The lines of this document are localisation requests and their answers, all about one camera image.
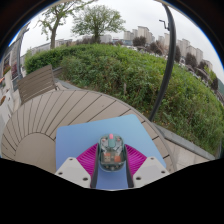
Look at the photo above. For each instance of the blue mouse pad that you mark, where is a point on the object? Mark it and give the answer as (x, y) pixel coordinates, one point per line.
(80, 136)

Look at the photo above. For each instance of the transparent green computer mouse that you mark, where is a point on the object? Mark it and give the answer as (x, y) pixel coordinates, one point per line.
(111, 155)

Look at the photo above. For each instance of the grey storefront building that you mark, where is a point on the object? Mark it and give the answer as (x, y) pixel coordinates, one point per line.
(7, 66)

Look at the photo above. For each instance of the green hedge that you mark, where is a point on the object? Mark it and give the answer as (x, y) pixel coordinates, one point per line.
(126, 80)

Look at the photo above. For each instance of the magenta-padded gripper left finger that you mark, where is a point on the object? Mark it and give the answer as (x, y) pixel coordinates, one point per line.
(71, 170)

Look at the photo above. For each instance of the tall grey sign pillar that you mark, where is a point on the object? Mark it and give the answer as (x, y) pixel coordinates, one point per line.
(20, 53)

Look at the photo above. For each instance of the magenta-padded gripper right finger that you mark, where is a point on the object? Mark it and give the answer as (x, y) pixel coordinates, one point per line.
(151, 170)

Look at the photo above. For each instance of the distant apartment buildings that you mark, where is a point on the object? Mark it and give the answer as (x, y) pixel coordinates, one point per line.
(143, 33)

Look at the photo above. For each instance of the round-crowned tree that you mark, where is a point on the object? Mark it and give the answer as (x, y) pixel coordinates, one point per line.
(97, 21)

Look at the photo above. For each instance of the brown slatted outdoor chair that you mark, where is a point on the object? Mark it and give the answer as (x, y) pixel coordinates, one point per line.
(36, 83)

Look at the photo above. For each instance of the thin-crowned tree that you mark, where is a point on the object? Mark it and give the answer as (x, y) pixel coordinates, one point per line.
(53, 30)

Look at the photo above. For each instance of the dark curved umbrella pole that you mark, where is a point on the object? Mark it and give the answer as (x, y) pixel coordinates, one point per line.
(166, 66)

